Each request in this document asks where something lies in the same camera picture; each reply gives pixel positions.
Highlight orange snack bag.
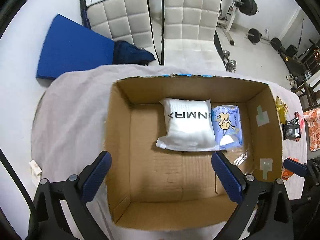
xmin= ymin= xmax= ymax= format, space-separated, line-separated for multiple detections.
xmin=281 ymin=157 xmax=299 ymax=181

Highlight black snack bag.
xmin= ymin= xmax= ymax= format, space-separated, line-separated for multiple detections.
xmin=282 ymin=118 xmax=301 ymax=140

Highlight orange patterned cloth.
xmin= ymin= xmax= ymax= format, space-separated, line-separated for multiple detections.
xmin=304 ymin=108 xmax=320 ymax=152

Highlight yellow snack bag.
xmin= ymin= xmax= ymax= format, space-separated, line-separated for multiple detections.
xmin=275 ymin=96 xmax=288 ymax=124

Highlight open cardboard box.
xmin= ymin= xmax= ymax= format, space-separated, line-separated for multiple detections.
xmin=104 ymin=75 xmax=283 ymax=231

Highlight blue cartoon tissue pack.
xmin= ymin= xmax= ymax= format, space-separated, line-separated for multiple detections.
xmin=212 ymin=105 xmax=243 ymax=150

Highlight white pillow pack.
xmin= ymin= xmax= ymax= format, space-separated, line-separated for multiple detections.
xmin=156 ymin=98 xmax=219 ymax=152

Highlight small dumbbells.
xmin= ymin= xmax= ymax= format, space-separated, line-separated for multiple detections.
xmin=222 ymin=50 xmax=236 ymax=73

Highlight blue foam mat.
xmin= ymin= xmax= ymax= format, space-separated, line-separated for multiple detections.
xmin=36 ymin=14 xmax=114 ymax=80

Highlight dark blue garment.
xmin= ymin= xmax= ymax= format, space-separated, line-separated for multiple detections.
xmin=112 ymin=41 xmax=156 ymax=66

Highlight white weight bench rack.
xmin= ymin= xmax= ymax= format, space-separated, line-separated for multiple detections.
xmin=218 ymin=0 xmax=242 ymax=46

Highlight left white quilted chair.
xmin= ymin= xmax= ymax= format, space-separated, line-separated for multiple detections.
xmin=86 ymin=0 xmax=160 ymax=66

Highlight white quilted chair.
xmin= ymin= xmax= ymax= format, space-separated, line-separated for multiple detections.
xmin=86 ymin=0 xmax=160 ymax=66
xmin=161 ymin=0 xmax=226 ymax=71

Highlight right white quilted chair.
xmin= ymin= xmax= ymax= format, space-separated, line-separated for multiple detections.
xmin=161 ymin=0 xmax=226 ymax=71

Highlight white wall plug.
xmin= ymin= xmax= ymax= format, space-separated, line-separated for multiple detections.
xmin=29 ymin=160 xmax=42 ymax=177

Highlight black cable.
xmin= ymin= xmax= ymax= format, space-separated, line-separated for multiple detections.
xmin=0 ymin=148 xmax=36 ymax=230

